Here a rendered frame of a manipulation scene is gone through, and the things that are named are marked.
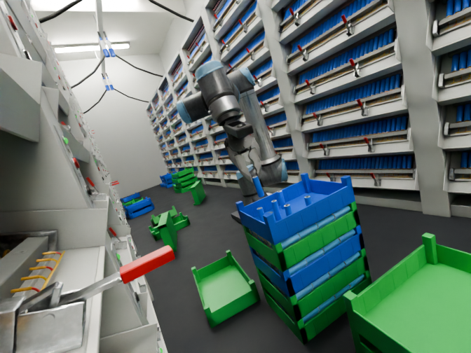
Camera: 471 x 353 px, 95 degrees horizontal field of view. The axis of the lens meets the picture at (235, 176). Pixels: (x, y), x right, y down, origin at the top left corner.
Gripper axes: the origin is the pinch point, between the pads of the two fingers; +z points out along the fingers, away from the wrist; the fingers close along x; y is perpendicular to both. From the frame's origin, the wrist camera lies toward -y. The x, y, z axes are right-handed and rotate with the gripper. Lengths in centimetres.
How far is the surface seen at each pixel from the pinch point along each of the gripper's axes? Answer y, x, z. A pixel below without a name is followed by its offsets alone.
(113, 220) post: 37, 55, -6
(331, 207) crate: -4.2, -15.9, 16.6
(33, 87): -34.8, 28.8, -19.5
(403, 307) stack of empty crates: -18.6, -14.2, 37.9
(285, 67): 63, -62, -56
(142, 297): -17.2, 33.3, 12.9
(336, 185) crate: 2.5, -24.1, 12.7
